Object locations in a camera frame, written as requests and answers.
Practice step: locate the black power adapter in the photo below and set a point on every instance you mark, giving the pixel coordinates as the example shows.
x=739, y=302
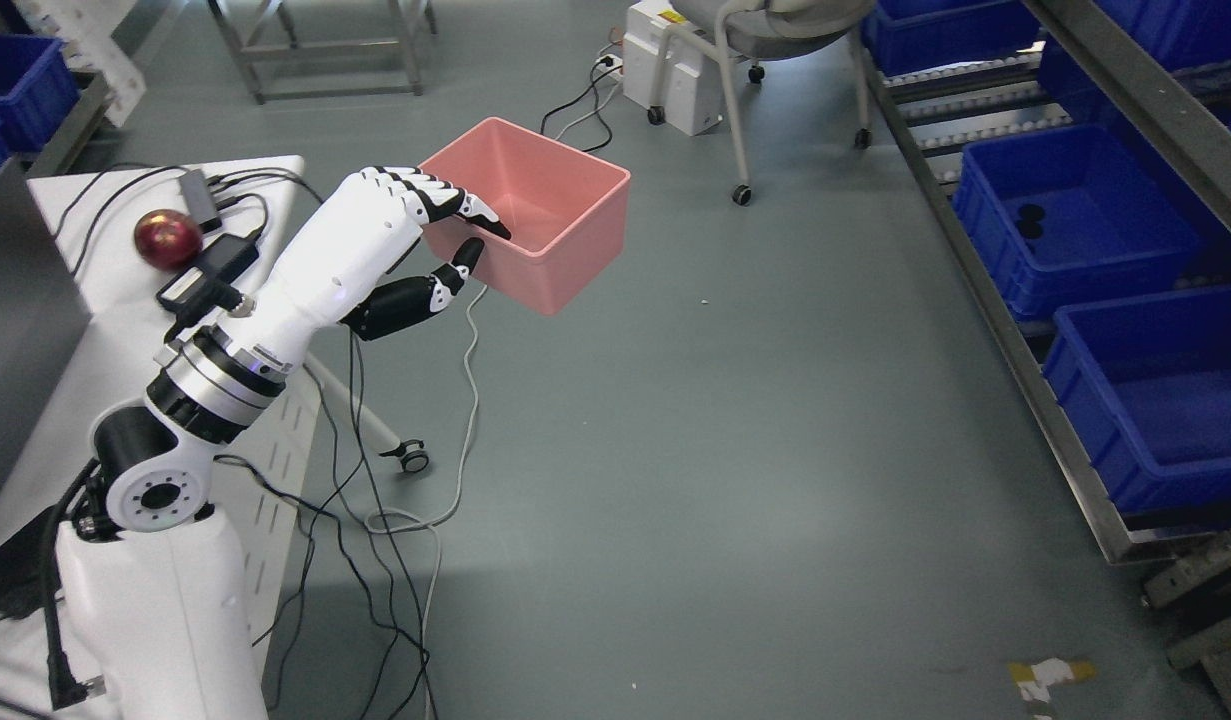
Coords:
x=210, y=275

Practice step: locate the blue bin right near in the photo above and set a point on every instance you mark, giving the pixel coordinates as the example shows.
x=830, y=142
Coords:
x=1145, y=383

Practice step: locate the pink plastic storage box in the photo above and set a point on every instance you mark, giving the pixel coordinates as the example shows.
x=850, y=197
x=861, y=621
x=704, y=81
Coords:
x=566, y=211

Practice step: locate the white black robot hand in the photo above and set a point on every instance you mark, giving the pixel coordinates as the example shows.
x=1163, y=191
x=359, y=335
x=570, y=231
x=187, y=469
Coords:
x=362, y=229

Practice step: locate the blue bin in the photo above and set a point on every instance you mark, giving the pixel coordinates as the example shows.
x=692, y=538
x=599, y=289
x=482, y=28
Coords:
x=1066, y=216
x=1145, y=383

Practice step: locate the grey office chair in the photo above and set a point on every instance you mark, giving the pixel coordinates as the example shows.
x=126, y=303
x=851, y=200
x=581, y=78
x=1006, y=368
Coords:
x=763, y=31

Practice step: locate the white side table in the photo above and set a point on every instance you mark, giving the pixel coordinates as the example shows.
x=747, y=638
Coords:
x=114, y=361

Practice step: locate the blue bin upper right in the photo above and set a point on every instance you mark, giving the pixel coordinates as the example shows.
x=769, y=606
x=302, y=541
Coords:
x=1066, y=216

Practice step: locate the metal stool frame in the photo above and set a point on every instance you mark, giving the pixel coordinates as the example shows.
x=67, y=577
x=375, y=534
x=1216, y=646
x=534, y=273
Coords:
x=273, y=38

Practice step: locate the red apple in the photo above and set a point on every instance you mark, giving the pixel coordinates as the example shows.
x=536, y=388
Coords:
x=167, y=239

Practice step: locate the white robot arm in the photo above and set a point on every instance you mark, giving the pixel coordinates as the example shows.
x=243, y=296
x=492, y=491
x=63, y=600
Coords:
x=152, y=571

